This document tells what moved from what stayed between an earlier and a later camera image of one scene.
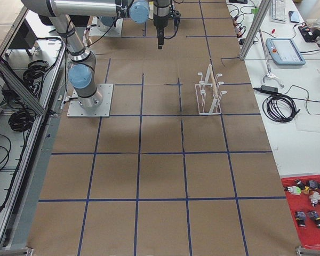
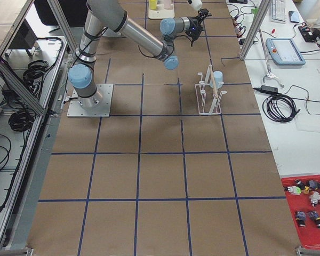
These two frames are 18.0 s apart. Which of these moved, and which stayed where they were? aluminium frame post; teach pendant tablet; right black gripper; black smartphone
Moved: right black gripper
Stayed: teach pendant tablet; black smartphone; aluminium frame post
